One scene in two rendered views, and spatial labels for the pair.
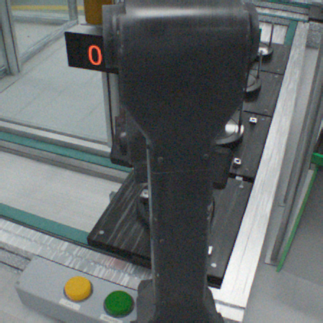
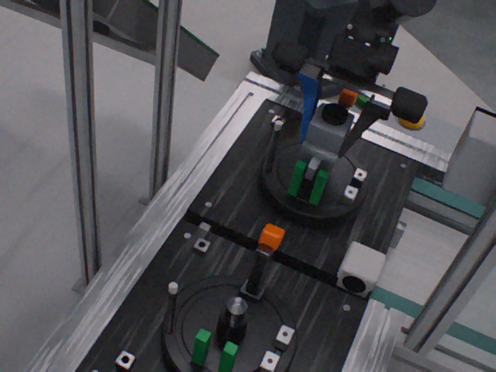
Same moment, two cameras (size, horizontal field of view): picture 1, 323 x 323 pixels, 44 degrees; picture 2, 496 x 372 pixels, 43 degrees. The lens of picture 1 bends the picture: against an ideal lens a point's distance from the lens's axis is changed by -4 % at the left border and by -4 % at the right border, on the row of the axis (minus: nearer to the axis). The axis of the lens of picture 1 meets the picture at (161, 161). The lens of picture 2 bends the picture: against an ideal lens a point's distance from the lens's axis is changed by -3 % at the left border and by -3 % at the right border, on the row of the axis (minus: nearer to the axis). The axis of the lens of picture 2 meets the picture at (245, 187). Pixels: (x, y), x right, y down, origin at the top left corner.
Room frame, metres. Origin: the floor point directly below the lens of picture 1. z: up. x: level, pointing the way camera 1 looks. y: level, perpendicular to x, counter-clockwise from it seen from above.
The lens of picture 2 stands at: (1.10, -0.16, 1.58)
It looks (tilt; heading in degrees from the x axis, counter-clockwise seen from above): 48 degrees down; 175
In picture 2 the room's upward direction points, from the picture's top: 12 degrees clockwise
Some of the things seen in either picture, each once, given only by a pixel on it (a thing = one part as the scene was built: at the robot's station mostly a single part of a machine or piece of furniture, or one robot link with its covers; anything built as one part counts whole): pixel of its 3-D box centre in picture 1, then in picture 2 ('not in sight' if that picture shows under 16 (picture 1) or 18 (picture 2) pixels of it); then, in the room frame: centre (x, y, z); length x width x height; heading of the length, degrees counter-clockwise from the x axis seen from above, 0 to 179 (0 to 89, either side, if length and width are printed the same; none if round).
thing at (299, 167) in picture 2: not in sight; (297, 178); (0.57, -0.05, 1.01); 0.01 x 0.01 x 0.05; 69
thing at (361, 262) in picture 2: not in sight; (359, 270); (0.66, 0.03, 0.97); 0.05 x 0.05 x 0.04; 69
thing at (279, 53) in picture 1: (252, 40); not in sight; (1.23, -0.29, 1.01); 0.24 x 0.24 x 0.13; 69
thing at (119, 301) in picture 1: (118, 303); (367, 101); (0.34, 0.06, 0.96); 0.04 x 0.04 x 0.02
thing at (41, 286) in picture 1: (81, 300); (404, 133); (0.36, 0.13, 0.93); 0.21 x 0.07 x 0.06; 69
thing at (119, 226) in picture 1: (175, 212); (311, 189); (0.53, -0.03, 0.96); 0.24 x 0.24 x 0.02; 69
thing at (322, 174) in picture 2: not in sight; (318, 187); (0.58, -0.03, 1.01); 0.01 x 0.01 x 0.05; 69
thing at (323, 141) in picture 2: not in sight; (326, 137); (0.54, -0.03, 1.06); 0.08 x 0.04 x 0.07; 160
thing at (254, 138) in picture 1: (213, 117); (232, 321); (0.77, -0.12, 1.01); 0.24 x 0.24 x 0.13; 69
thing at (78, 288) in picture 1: (78, 289); (410, 118); (0.36, 0.13, 0.96); 0.04 x 0.04 x 0.02
